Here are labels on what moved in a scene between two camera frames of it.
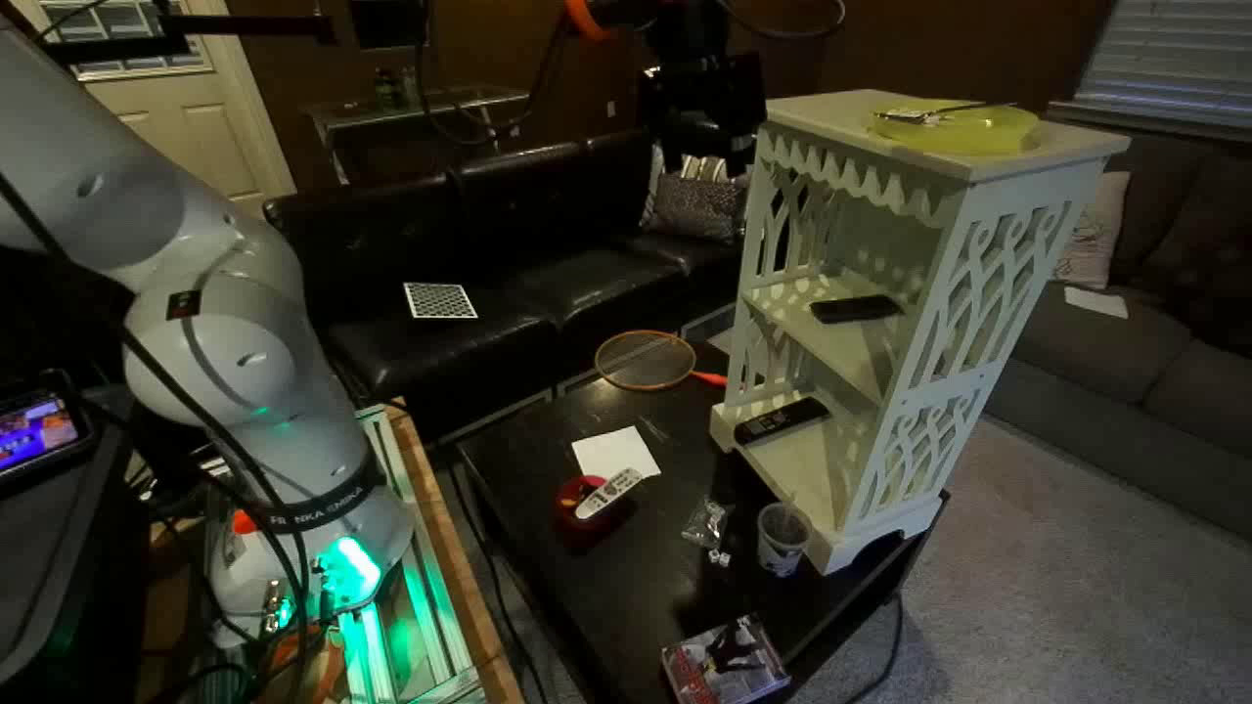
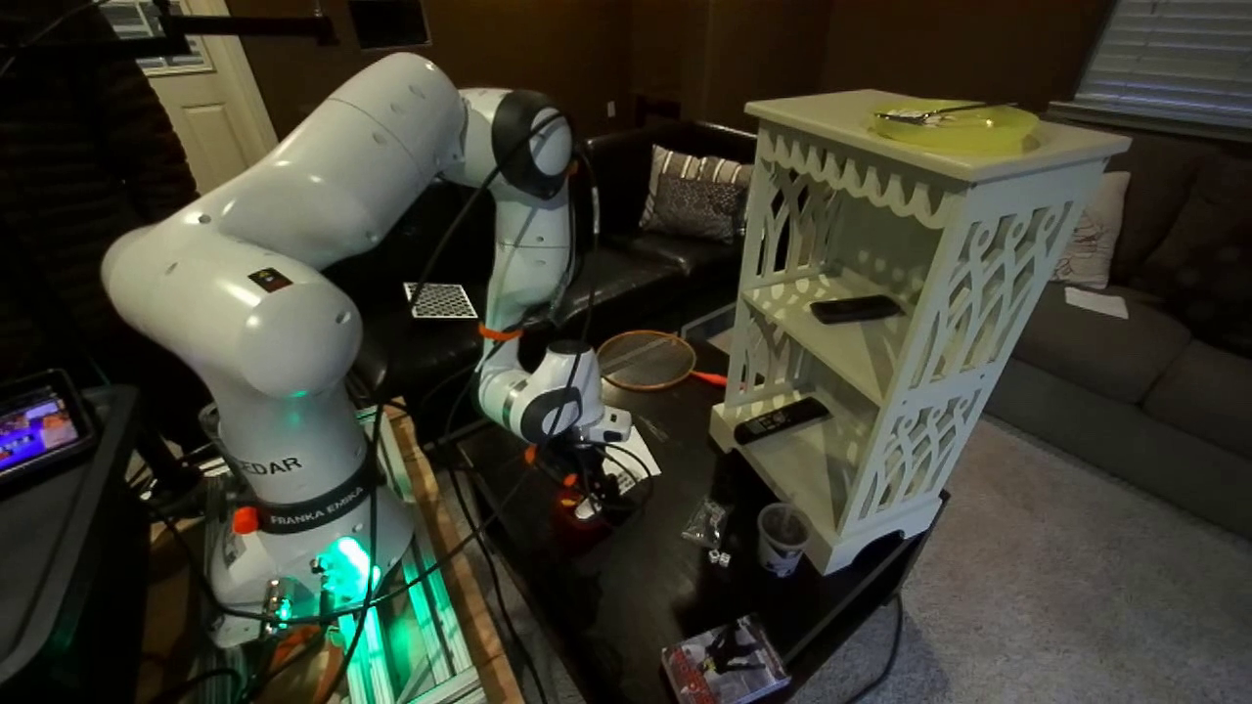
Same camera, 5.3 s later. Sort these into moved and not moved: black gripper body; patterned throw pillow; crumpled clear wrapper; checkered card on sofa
Moved: black gripper body
Not moved: checkered card on sofa; patterned throw pillow; crumpled clear wrapper
